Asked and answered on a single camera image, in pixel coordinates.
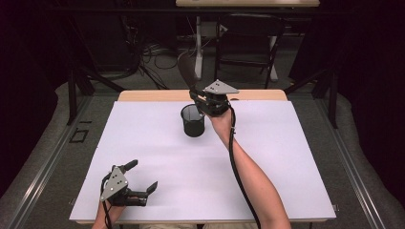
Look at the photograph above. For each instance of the black metal stand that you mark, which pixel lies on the black metal stand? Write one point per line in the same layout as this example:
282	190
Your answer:
72	95
332	95

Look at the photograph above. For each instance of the aluminium floor rail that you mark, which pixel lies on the aluminium floor rail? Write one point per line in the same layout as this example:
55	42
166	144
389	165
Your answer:
47	168
353	168

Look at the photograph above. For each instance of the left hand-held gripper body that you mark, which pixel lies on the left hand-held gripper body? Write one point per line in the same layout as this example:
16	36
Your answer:
115	184

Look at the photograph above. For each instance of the wooden background table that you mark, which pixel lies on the wooden background table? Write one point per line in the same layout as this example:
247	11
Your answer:
248	3

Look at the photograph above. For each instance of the dark brown comb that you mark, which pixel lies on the dark brown comb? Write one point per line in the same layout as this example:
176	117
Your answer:
187	70

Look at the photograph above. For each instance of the person's right hand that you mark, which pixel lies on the person's right hand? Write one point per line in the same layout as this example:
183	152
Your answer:
223	122

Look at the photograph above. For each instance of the black mesh pen cup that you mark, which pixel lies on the black mesh pen cup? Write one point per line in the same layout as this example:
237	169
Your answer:
193	127

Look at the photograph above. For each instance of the black folding chair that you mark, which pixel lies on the black folding chair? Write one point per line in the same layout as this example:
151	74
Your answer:
248	38

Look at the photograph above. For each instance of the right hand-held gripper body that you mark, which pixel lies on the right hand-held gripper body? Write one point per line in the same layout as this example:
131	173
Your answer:
216	101

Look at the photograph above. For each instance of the person's left hand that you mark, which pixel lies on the person's left hand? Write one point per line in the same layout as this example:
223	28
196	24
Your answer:
108	213

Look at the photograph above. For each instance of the white table cover sheet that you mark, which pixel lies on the white table cover sheet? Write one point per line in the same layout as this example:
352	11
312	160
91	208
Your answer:
178	165

